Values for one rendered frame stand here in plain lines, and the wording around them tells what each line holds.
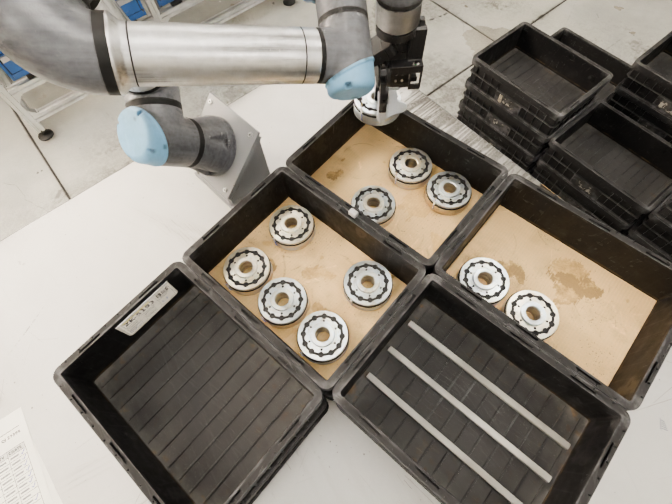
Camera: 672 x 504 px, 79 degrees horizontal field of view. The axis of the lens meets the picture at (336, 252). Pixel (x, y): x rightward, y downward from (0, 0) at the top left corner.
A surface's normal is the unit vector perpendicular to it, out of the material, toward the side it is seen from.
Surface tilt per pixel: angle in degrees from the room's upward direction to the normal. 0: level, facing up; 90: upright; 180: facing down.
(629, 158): 0
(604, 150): 0
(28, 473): 0
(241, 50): 47
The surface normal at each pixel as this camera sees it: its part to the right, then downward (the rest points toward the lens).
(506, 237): -0.04, -0.43
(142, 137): -0.50, 0.25
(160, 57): 0.34, 0.47
